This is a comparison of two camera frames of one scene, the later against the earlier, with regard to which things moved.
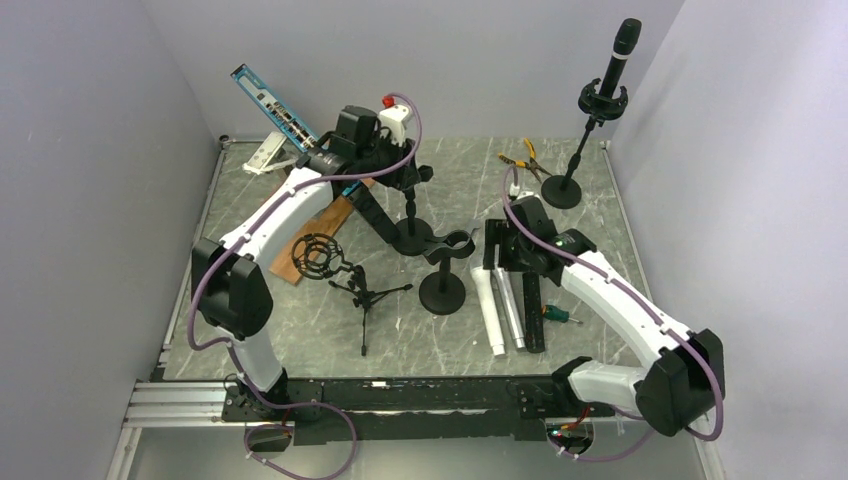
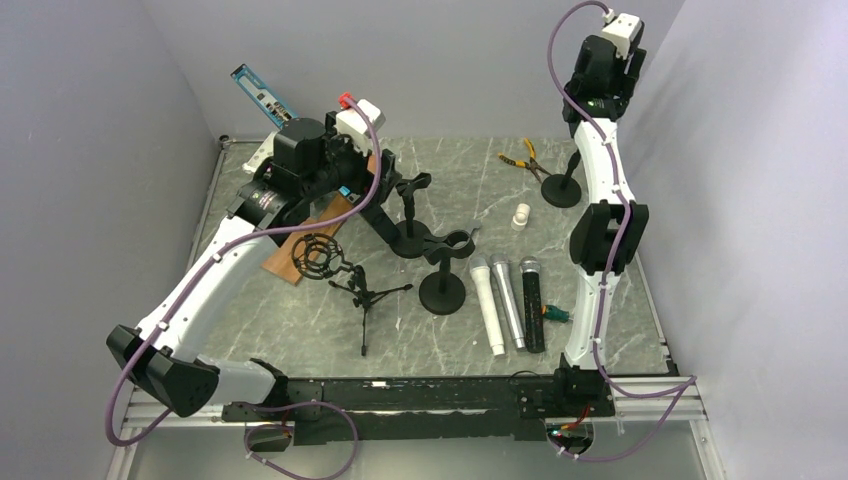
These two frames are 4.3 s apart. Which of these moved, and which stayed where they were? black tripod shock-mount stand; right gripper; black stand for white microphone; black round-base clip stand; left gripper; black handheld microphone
Moved: right gripper; left gripper
Stayed: black tripod shock-mount stand; black handheld microphone; black round-base clip stand; black stand for white microphone
